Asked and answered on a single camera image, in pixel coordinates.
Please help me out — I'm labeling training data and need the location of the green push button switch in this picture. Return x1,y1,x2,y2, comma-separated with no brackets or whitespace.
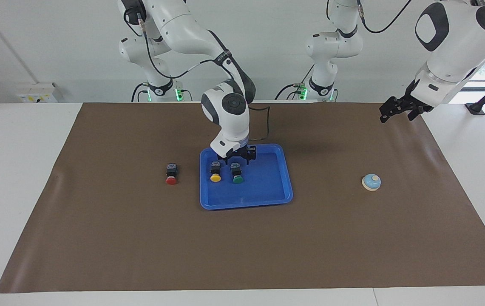
230,162,244,184

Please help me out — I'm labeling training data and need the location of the red push button switch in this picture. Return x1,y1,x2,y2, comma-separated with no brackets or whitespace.
165,163,179,185

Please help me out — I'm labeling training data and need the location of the light blue call bell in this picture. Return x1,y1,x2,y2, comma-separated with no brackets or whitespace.
361,173,382,192

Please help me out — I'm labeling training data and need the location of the blue plastic tray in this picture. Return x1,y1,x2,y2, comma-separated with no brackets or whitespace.
200,144,294,210

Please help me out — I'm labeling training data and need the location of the brown table mat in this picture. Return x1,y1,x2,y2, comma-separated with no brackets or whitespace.
0,102,485,294

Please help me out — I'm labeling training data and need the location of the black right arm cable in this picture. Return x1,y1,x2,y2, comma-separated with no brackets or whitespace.
124,0,271,142

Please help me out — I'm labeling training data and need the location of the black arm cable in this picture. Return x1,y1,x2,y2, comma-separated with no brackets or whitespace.
124,0,271,142
355,0,413,34

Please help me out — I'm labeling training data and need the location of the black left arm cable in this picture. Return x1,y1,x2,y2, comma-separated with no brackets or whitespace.
355,0,413,34

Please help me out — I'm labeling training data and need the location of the black base cable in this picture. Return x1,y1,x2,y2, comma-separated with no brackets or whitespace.
275,64,315,101
131,82,149,102

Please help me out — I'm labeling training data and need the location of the white wall socket box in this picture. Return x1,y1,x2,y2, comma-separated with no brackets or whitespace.
16,83,59,104

